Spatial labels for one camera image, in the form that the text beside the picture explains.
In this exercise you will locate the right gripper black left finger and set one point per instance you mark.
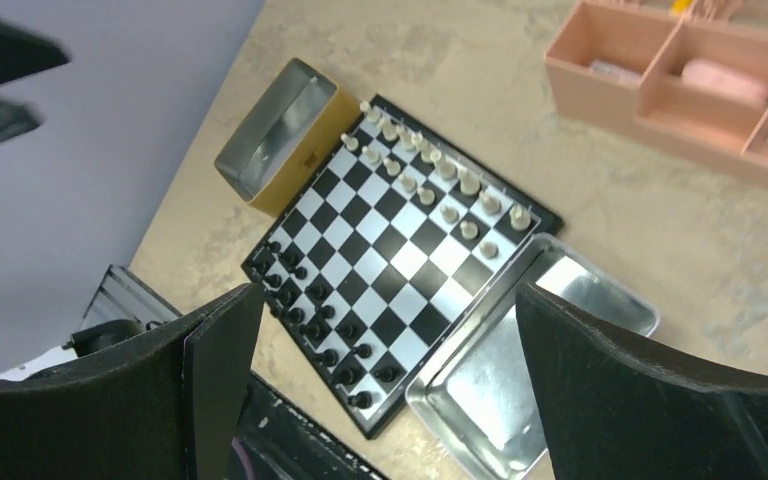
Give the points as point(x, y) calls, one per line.
point(164, 404)

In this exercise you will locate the black white chess board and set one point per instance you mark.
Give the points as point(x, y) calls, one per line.
point(366, 280)

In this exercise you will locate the white chess bishop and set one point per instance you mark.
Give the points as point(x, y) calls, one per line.
point(469, 183)

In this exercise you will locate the black chess pawn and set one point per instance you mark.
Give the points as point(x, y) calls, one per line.
point(361, 400)

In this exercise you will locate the white chess knight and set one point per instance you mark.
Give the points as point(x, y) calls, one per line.
point(489, 202)

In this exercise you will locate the white chess rook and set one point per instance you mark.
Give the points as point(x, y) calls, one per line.
point(519, 218)

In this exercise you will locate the empty metal tin lid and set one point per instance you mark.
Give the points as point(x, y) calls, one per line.
point(474, 393)

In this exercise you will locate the peach plastic desk organizer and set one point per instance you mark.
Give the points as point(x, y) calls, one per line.
point(617, 65)

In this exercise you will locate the pink eraser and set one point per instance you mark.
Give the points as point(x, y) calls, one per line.
point(721, 79)

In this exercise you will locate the white chess pawn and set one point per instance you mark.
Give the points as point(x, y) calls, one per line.
point(469, 230)
point(426, 196)
point(407, 182)
point(449, 214)
point(488, 249)

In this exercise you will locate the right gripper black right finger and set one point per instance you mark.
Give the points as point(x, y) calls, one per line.
point(615, 404)

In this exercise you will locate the metal tin with black pieces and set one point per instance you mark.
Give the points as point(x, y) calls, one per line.
point(287, 134)

